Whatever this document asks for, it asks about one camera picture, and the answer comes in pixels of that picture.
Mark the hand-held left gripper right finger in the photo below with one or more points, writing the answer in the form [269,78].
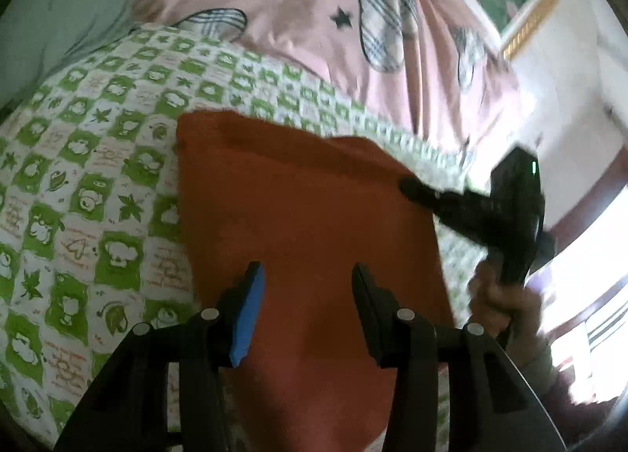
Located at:
[374,319]

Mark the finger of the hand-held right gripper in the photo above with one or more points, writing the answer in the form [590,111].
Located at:
[434,197]

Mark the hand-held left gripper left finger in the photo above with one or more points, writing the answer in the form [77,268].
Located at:
[248,317]

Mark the orange knit sweater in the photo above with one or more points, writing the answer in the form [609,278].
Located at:
[314,216]

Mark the person's right forearm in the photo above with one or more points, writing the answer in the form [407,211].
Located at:
[559,383]

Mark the person's right hand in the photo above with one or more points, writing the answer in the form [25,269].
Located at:
[495,300]

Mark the window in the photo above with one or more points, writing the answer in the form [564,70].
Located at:
[604,324]

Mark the green checkered printed blanket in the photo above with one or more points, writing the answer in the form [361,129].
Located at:
[108,177]

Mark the pink heart print quilt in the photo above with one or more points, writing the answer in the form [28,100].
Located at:
[304,0]

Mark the sage green cloth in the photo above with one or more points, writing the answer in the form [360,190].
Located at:
[54,25]

